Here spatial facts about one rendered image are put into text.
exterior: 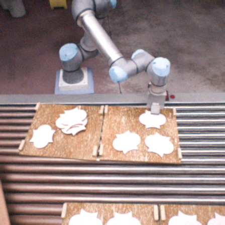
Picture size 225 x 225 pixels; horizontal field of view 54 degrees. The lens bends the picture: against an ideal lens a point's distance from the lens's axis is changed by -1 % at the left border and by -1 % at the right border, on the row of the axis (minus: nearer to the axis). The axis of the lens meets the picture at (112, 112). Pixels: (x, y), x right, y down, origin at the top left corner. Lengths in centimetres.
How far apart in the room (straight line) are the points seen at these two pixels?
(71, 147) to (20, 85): 202
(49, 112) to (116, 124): 41
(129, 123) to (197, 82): 182
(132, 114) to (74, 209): 59
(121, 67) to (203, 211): 71
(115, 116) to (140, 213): 54
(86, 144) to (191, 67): 224
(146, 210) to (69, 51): 98
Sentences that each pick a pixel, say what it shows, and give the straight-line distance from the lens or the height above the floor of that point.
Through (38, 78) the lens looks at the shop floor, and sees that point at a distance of 310.
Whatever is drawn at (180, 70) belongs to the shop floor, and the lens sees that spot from 307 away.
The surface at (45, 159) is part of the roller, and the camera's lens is 122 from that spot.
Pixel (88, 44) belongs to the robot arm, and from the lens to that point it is 143.
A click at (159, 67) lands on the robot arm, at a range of 95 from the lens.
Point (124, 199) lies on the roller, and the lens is 108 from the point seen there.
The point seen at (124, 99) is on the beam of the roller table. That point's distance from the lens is 139.
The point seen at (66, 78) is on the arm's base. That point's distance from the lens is 154.
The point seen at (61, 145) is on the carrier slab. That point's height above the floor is 94.
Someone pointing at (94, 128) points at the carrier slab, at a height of 94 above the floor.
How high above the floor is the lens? 195
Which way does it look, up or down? 51 degrees down
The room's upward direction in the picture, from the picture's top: 4 degrees counter-clockwise
